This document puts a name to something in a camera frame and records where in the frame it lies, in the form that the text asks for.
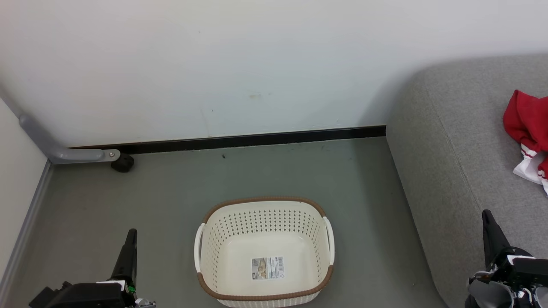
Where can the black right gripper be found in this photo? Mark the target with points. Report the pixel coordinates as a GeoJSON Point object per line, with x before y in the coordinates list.
{"type": "Point", "coordinates": [526, 269]}

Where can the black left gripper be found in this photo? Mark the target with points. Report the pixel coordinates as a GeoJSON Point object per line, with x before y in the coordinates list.
{"type": "Point", "coordinates": [81, 295]}

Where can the red and white garment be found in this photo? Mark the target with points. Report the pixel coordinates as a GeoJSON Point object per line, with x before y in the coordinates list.
{"type": "Point", "coordinates": [524, 119]}

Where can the grey fabric sofa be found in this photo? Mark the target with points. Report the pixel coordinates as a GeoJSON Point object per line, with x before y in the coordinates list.
{"type": "Point", "coordinates": [462, 149]}

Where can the black caster wheel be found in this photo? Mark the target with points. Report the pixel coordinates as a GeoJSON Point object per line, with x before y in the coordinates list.
{"type": "Point", "coordinates": [123, 163]}

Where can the white perforated laundry basket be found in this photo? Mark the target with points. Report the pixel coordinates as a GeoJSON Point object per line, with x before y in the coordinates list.
{"type": "Point", "coordinates": [239, 256]}

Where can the paper label with barcode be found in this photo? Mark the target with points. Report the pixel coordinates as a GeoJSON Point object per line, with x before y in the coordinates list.
{"type": "Point", "coordinates": [267, 268]}

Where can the black baseboard strip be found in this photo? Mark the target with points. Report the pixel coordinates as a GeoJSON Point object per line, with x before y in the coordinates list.
{"type": "Point", "coordinates": [257, 139]}

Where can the grey wall skirting strip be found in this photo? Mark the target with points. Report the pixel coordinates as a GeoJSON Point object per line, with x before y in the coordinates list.
{"type": "Point", "coordinates": [25, 226]}

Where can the grey metal frame leg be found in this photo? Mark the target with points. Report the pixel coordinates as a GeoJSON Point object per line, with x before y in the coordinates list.
{"type": "Point", "coordinates": [55, 152]}

